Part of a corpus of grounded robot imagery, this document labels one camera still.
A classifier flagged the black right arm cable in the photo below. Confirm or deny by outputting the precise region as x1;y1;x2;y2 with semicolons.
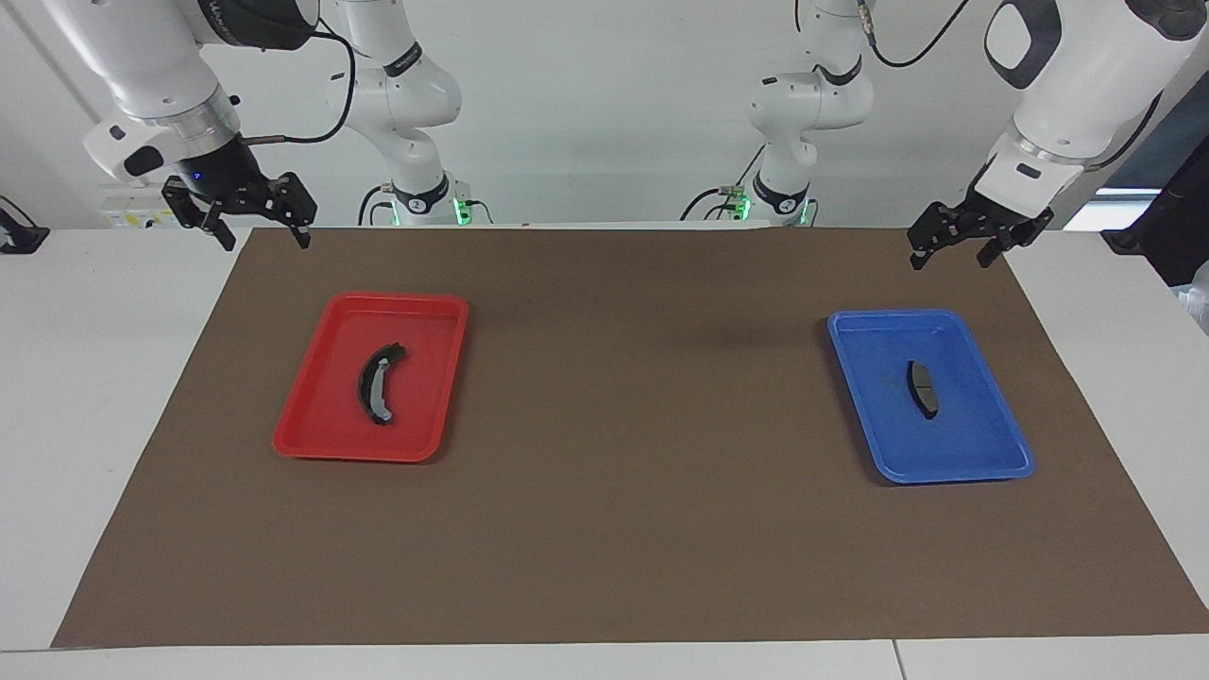
236;19;358;145

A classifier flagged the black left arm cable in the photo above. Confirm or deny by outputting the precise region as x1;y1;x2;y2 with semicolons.
855;0;974;69

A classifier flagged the black clamp device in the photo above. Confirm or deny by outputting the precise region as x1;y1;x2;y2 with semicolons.
0;195;50;254

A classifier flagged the black left base cable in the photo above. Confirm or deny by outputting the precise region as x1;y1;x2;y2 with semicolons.
682;146;766;223

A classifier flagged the red plastic tray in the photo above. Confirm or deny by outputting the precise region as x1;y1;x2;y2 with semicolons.
272;292;470;464

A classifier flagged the short grey brake pad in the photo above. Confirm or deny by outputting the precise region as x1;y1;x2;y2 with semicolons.
907;359;941;419

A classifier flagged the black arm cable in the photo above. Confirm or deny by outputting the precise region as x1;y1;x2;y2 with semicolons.
236;19;358;145
855;0;974;69

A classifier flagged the black chair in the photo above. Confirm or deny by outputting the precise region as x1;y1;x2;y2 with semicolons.
1100;142;1209;289

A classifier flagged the long curved brake pad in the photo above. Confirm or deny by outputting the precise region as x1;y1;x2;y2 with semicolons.
357;343;408;426

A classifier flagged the white power strip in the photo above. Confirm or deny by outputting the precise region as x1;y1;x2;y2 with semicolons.
99;194;180;230

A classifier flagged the brown table mat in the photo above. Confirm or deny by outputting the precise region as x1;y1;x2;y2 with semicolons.
52;227;1209;649

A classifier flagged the clear plastic bag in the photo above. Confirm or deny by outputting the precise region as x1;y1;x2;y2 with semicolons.
1171;260;1209;336

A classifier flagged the blue plastic tray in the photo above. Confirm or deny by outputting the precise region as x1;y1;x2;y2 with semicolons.
827;309;1036;485

